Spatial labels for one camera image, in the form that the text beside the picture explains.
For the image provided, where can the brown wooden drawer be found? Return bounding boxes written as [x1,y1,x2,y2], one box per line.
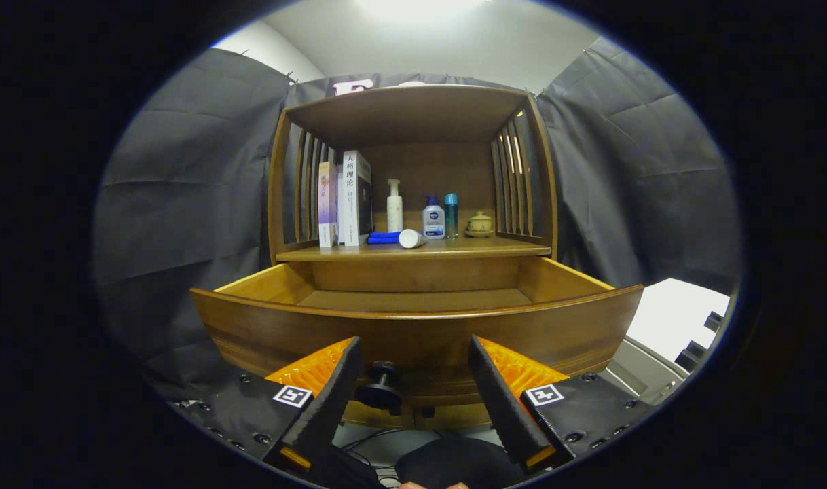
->
[189,256,645,408]

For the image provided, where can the white board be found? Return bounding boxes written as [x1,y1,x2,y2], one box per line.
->
[624,277,732,364]

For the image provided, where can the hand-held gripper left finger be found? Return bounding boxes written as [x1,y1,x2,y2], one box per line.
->
[176,336,365,476]

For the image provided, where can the brown wooden countertop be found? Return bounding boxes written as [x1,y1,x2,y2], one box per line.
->
[276,236,552,263]

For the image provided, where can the white bottle with blue cap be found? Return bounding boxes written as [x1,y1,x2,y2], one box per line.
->
[422,194,447,240]

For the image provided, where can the black cables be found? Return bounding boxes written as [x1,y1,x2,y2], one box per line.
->
[339,427,407,486]

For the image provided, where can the large ceiling light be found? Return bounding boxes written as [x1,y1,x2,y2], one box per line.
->
[356,0,492,21]

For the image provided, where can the person's dark clothing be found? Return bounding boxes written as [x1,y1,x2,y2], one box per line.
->
[394,435,526,489]

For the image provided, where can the grey slotted plastic panel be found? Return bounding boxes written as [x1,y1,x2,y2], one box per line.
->
[598,336,689,408]

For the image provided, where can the black round drawer knob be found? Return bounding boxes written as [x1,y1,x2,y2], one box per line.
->
[354,360,404,416]

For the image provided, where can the yellow lidded ceramic teacup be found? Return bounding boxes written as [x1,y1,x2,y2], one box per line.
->
[464,211,496,238]

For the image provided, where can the white pump bottle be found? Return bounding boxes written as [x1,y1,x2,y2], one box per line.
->
[386,178,404,234]

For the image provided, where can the black backdrop cloth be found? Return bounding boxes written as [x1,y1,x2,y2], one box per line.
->
[91,34,743,401]

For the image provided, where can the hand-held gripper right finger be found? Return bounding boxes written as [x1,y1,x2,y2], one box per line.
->
[466,334,652,476]

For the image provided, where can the purple book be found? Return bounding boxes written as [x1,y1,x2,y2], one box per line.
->
[317,161,339,248]

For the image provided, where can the brown wooden cabinet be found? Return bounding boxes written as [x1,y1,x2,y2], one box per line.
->
[266,84,559,432]

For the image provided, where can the white book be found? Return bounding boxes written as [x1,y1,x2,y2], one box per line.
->
[337,150,374,247]

